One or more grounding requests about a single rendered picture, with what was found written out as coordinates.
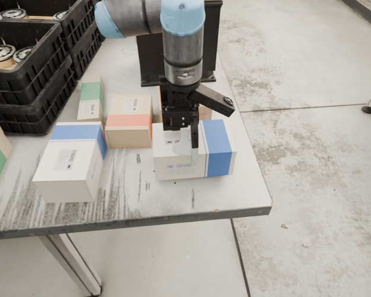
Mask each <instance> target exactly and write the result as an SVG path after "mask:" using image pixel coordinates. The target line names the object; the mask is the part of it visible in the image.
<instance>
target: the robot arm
mask: <svg viewBox="0 0 371 297"><path fill-rule="evenodd" d="M94 14H95V20H96V23H97V27H98V29H99V31H100V33H101V34H102V35H103V36H104V37H105V38H108V39H117V38H127V37H133V36H138V35H146V34H156V33H161V32H162V33H163V49H164V66H165V75H159V83H160V96H161V111H162V119H163V131H170V130H171V131H179V130H180V128H186V127H188V126H190V130H189V129H184V130H183V131H182V132H181V140H180V141H179V142H178V143H175V144H174V145H173V152H174V153H175V154H182V155H186V156H191V164H192V166H195V164H196V162H197V160H198V125H199V110H198V107H199V106H200V104H201V105H203V106H205V107H207V108H210V109H212V110H214V111H216V112H218V113H220V114H222V115H224V116H226V117H230V116H231V115H232V114H233V113H234V112H235V110H236V109H235V107H234V103H233V100H232V99H230V98H228V97H226V96H224V95H222V94H220V93H218V92H216V91H214V90H212V89H211V88H208V87H206V86H205V85H202V84H201V76H202V63H203V34H204V21H205V16H206V15H205V11H204V0H102V1H101V2H98V3H97V4H96V5H95V11H94ZM189 133H190V139H189Z"/></svg>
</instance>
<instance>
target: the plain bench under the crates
mask: <svg viewBox="0 0 371 297"><path fill-rule="evenodd" d="M101 44H102V45H101V47H100V49H99V50H98V52H97V53H96V55H95V57H94V59H93V60H92V62H91V63H90V65H89V67H88V68H87V70H86V72H85V73H84V75H95V74H101V77H102V81H103V85H104V114H103V130H104V134H105V138H106V141H107V149H106V152H105V157H104V162H103V165H102V170H101V175H100V180H99V184H98V189H97V194H96V197H95V202H69V203H46V202H45V200H44V199H43V198H42V196H41V194H40V193H39V191H38V190H37V188H36V187H35V185H34V184H33V182H32V179H33V178H34V175H35V172H36V170H37V168H38V166H39V163H40V161H41V159H42V156H43V154H44V151H45V149H46V147H47V145H48V142H49V140H50V138H51V135H52V133H53V130H54V128H55V126H56V124H57V123H68V122H78V121H77V118H78V110H79V104H80V96H81V87H82V79H83V76H82V78H81V79H80V80H77V81H78V85H77V86H76V88H75V90H74V92H73V93H72V95H71V96H70V98H69V100H68V101H67V103H66V105H65V106H64V108H63V109H62V111H61V113H60V115H59V116H58V118H57V119H56V121H55V123H54V125H53V126H52V128H51V129H50V131H49V133H48V134H47V135H45V136H23V135H13V134H5V136H6V137H7V139H8V141H9V142H10V144H11V145H12V150H11V152H10V154H9V156H8V158H7V160H6V163H5V165H4V167H3V169H2V171H1V173H0V239H12V238H19V237H31V236H37V237H38V238H39V239H40V241H41V242H42V243H43V244H44V245H45V247H46V248H47V249H48V250H49V251H50V253H51V254H52V255H53V257H54V258H55V259H56V260H57V261H58V263H59V264H60V265H61V266H62V267H63V269H64V270H65V271H66V273H67V274H68V275H69V276H70V277H71V279H72V280H73V281H74V282H75V284H76V285H77V286H78V287H79V288H80V290H81V291H82V292H83V294H84V295H85V296H90V297H98V296H100V294H101V292H102V286H101V279H100V277H99V276H98V274H97V272H96V271H95V269H94V267H93V265H92V264H91V262H90V260H89V259H88V257H87V256H86V254H85V252H84V251H83V249H82V247H81V246H80V244H79V243H78V241H77V239H76V238H75V236H74V234H73V233H77V232H89V231H96V230H109V229H122V228H129V227H141V226H154V225H167V224H174V223H187V222H199V221H207V220H220V219H232V218H239V217H252V216H265V215H269V214H270V211H271V208H272V204H273V201H272V198H271V195H270V192H269V190H268V187H267V184H266V181H265V179H264V176H263V173H262V170H261V168H260V165H259V162H258V159H257V157H256V154H255V152H254V148H253V146H252V143H251V141H250V137H249V135H248V132H247V129H246V126H245V124H244V121H243V118H242V116H241V113H240V110H239V107H238V105H237V102H236V99H235V97H234V94H233V91H232V89H231V86H230V83H229V80H228V78H227V74H226V72H225V69H224V67H223V63H222V62H221V58H220V56H219V53H218V50H217V58H216V70H215V71H214V75H215V77H216V82H201V84H202V83H205V84H206V86H207V87H208V88H211V89H212V90H214V91H216V92H218V93H220V94H222V95H224V96H226V97H228V98H230V99H232V100H233V103H234V107H235V109H236V110H235V112H234V113H233V114H232V115H231V116H230V117H226V116H224V115H222V114H220V113H218V112H216V111H214V110H213V111H212V118H211V119H212V120H218V119H227V120H228V123H229V126H230V130H231V133H232V136H233V140H234V143H235V145H236V149H237V155H236V160H235V164H234V170H233V174H232V175H224V176H210V177H195V178H187V179H172V180H157V181H156V178H155V169H154V160H153V131H152V138H151V148H110V147H109V144H108V140H107V136H106V133H105V126H106V123H107V118H108V114H109V111H110V107H111V102H112V98H113V96H114V95H152V101H153V112H154V115H153V124H155V123H160V113H159V107H158V95H157V87H159V86H153V87H141V75H140V62H139V57H138V48H137V44H136V43H135V36H133V37H127V38H117V39H108V38H106V39H105V40H104V42H102V43H101Z"/></svg>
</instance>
